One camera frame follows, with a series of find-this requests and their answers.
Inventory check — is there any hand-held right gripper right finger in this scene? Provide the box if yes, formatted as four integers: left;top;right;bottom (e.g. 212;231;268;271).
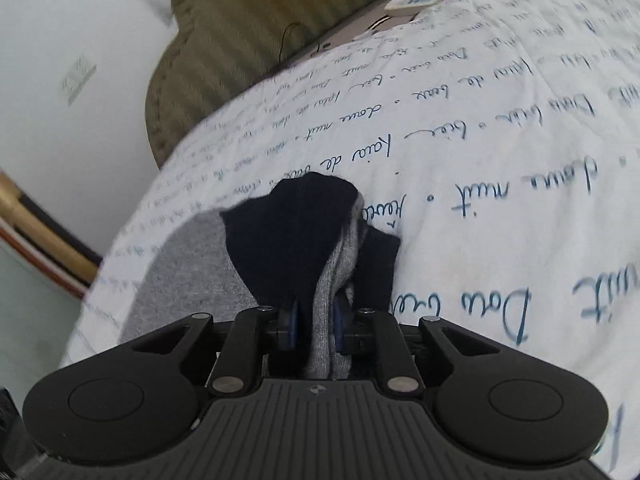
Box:
335;305;501;398

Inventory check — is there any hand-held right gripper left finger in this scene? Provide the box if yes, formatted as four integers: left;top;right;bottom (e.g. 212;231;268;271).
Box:
130;301;300;398

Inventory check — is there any grey sweater with navy sleeves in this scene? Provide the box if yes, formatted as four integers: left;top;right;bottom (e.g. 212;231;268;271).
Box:
122;172;403;381

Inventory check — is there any white printed bed sheet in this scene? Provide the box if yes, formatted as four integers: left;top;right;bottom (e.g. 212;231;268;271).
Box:
60;0;640;480

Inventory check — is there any gold and black tube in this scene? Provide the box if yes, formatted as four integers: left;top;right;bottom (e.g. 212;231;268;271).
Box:
0;171;103;288

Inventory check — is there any olive padded headboard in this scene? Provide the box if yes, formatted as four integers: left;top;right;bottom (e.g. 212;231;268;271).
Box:
145;0;451;168

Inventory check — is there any white power strip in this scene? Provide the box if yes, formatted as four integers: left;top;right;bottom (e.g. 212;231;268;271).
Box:
384;0;443;17

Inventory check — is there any black cable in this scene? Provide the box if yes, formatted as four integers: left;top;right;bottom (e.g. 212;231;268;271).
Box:
279;21;307;57

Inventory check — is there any white wall socket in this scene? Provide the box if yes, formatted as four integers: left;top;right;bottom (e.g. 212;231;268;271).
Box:
60;54;99;107

